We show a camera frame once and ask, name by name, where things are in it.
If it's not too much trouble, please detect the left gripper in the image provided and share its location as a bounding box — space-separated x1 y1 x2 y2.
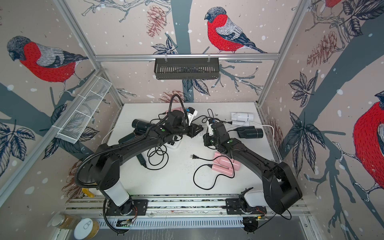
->
172 121 205 138

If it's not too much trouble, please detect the black cord of front pink dryer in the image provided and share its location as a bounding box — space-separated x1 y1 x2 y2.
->
190 154 236 191

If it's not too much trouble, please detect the black cord of dark dryer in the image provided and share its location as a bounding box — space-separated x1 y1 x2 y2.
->
146 143 170 171

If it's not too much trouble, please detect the white power strip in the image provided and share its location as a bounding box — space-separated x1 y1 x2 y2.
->
166 140 181 150

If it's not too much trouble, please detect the pink blow dryer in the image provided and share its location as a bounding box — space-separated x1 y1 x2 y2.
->
171 107 184 112
212 152 241 177

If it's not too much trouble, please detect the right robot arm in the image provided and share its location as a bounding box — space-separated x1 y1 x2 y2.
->
204 123 303 215

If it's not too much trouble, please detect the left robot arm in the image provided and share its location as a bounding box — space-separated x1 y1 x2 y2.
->
75 107 203 215

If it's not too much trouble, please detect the pink folded blow dryer front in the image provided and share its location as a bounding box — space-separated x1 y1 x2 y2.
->
212 152 241 177

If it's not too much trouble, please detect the white folded blow dryer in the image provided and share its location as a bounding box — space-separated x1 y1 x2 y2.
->
231 112 254 127

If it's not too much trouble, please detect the dark blow dryer right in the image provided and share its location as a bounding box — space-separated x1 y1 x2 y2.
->
235 126 264 139

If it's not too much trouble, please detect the dark folded blow dryer left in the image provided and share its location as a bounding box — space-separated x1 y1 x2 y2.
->
132 119 153 136

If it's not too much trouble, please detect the yellow pot with lid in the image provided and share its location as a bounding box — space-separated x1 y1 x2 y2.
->
82 188 95 198

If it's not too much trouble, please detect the tin can with lid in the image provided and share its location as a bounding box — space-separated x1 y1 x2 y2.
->
74 218 100 240

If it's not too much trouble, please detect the glass jar with lid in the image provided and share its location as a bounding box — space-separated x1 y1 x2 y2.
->
48 213 81 230

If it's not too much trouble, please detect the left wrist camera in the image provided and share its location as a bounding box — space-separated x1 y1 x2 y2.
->
186 107 198 122

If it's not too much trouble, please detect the white cable of right strip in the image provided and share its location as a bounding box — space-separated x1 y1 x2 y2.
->
253 121 276 151

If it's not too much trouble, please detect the black metal wall shelf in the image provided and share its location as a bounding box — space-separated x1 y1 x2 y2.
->
154 58 220 80

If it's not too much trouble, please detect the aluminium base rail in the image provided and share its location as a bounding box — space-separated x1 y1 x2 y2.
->
64 193 311 218

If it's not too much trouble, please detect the white wire mesh basket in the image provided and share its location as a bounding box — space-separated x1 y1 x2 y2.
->
56 75 112 144

